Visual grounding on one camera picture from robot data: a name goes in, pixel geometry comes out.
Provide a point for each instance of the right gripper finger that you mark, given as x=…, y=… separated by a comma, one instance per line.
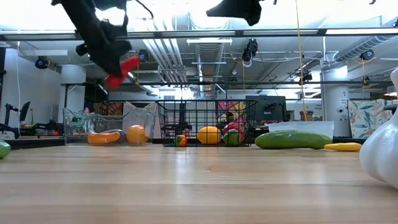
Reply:
x=242, y=9

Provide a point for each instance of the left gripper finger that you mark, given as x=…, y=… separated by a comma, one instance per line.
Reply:
x=110, y=57

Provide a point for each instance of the long red pepper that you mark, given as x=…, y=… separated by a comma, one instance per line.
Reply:
x=124, y=68

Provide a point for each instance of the purple eggplant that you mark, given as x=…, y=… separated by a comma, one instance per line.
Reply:
x=122, y=135

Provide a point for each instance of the long orange pepper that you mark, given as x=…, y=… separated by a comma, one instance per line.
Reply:
x=103, y=138

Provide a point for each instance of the orange bumpy vegetable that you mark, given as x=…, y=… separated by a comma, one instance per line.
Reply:
x=136, y=134

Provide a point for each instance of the small orange-red leafy fruit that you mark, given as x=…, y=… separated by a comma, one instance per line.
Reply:
x=180, y=141

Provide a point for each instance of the glossy red round fruit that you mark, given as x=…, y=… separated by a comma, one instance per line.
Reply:
x=233, y=127

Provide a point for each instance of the yellow lemon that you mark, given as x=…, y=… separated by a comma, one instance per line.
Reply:
x=209, y=135

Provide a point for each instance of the green lime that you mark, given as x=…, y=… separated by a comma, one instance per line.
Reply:
x=231, y=139

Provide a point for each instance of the green cucumber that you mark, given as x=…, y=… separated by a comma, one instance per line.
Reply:
x=292, y=140

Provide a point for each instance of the green chili pepper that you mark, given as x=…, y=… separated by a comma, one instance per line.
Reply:
x=4, y=149

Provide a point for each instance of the small yellow pepper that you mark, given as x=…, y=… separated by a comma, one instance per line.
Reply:
x=343, y=147

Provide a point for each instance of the white garlic bulb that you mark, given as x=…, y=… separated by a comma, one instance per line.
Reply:
x=382, y=149

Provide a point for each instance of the black background robot arm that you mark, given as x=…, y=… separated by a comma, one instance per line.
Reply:
x=7, y=112
x=49, y=127

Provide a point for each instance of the white ceiling light bar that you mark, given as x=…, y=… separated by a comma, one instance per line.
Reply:
x=209, y=40

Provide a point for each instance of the plain white pillar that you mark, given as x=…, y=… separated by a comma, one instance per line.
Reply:
x=73, y=93

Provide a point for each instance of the person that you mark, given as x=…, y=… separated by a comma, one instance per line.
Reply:
x=88, y=109
x=230, y=116

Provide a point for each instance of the large clear plastic bin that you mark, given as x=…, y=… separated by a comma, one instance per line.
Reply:
x=77, y=124

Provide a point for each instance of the colourful painting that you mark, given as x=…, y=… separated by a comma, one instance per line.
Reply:
x=231, y=107

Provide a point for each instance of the black tilted monitor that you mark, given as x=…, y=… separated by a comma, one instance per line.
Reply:
x=25, y=110

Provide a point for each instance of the dark grey monitor back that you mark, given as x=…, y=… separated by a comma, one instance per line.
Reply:
x=270, y=109

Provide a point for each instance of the cardboard box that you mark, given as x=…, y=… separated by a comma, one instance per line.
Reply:
x=306, y=115

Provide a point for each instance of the small clear plastic container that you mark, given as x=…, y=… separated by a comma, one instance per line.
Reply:
x=301, y=126

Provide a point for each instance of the white pillar with number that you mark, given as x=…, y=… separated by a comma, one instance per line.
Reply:
x=335, y=102

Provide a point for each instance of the leaf patterned panel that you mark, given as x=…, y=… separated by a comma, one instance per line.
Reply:
x=367, y=118

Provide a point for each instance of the silver ceiling duct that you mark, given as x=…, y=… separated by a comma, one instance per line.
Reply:
x=209, y=56

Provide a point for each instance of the ribbed silver duct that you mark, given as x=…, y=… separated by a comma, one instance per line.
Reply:
x=360, y=47

